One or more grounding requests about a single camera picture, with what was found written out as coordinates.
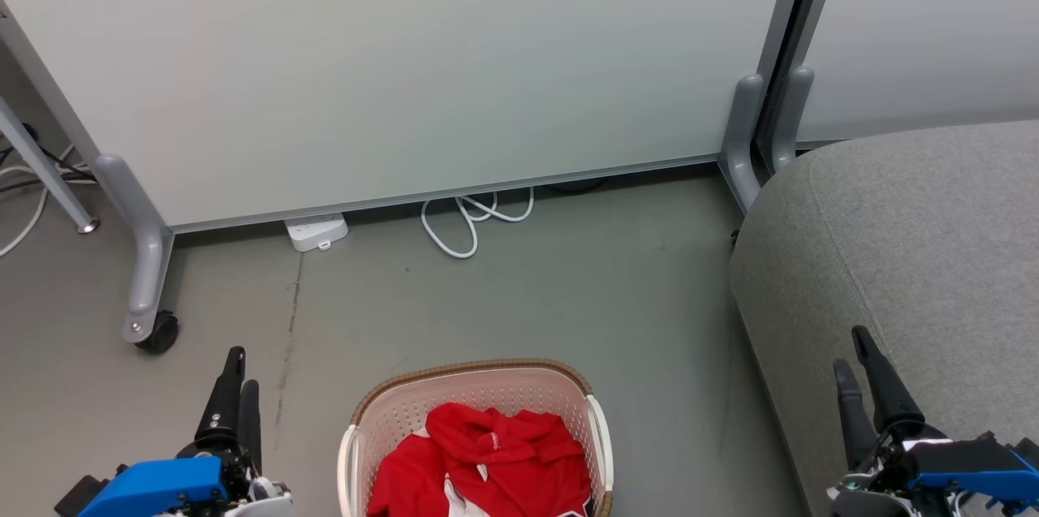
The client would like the grey fabric sofa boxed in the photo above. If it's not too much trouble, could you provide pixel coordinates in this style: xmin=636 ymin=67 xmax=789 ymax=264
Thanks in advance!
xmin=728 ymin=120 xmax=1039 ymax=517

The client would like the beige perforated laundry basket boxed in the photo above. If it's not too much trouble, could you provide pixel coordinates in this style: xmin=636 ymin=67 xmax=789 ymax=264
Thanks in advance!
xmin=338 ymin=359 xmax=614 ymax=517

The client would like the thin white floor cable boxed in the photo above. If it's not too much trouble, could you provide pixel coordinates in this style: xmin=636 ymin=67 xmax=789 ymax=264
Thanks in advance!
xmin=0 ymin=145 xmax=75 ymax=259

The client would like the large white partition panel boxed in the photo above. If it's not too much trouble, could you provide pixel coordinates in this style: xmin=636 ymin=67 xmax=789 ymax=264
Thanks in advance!
xmin=0 ymin=0 xmax=815 ymax=234

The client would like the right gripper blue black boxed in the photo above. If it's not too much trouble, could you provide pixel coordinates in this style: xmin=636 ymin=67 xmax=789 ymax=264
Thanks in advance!
xmin=826 ymin=326 xmax=1039 ymax=517

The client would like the red and white jersey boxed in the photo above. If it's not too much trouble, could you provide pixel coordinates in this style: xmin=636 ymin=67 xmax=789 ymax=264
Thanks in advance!
xmin=425 ymin=402 xmax=594 ymax=517

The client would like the grey metal table leg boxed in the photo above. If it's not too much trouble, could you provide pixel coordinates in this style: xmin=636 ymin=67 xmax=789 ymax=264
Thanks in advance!
xmin=0 ymin=95 xmax=101 ymax=235

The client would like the grey curved partition leg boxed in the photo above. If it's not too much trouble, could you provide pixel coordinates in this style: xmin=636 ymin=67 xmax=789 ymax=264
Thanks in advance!
xmin=770 ymin=67 xmax=815 ymax=174
xmin=718 ymin=75 xmax=768 ymax=214

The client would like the black floor cable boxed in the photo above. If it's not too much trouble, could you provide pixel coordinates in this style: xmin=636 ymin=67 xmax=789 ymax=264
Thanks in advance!
xmin=0 ymin=123 xmax=96 ymax=195

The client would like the grey partition leg with caster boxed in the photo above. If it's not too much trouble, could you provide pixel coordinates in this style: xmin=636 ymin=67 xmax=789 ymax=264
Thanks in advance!
xmin=92 ymin=153 xmax=175 ymax=343

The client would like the black caster wheel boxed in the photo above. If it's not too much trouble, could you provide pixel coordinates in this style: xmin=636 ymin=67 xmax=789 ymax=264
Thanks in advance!
xmin=134 ymin=310 xmax=180 ymax=355

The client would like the coiled white power cable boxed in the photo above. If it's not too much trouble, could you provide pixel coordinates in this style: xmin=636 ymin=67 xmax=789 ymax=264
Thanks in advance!
xmin=420 ymin=187 xmax=536 ymax=260

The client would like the narrow white partition panel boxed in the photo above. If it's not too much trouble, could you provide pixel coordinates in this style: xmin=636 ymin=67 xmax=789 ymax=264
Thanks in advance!
xmin=791 ymin=0 xmax=1039 ymax=149

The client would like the white power strip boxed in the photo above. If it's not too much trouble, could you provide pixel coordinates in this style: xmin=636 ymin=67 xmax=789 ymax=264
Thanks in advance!
xmin=284 ymin=213 xmax=350 ymax=252

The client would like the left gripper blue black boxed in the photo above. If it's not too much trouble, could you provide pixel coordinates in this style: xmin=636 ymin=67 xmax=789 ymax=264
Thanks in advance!
xmin=55 ymin=347 xmax=293 ymax=517

